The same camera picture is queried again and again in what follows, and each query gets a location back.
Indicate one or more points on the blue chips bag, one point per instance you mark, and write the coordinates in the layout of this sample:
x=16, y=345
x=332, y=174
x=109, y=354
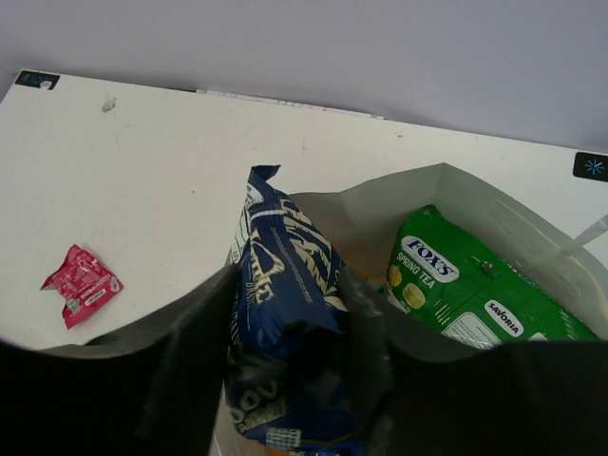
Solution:
x=287, y=387

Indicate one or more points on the light blue paper bag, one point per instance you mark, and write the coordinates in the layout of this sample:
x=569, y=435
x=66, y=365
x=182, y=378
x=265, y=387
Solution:
x=361, y=224

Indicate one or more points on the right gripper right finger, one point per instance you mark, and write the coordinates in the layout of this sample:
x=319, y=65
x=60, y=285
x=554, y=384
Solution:
x=417, y=392

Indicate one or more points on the green Fox's candy packet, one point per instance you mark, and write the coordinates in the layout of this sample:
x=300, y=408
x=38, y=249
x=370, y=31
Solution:
x=449, y=280

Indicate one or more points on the pink candy packet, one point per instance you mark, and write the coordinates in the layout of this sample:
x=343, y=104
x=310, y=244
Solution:
x=84, y=283

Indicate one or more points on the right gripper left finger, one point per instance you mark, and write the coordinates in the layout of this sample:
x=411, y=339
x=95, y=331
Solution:
x=151, y=387

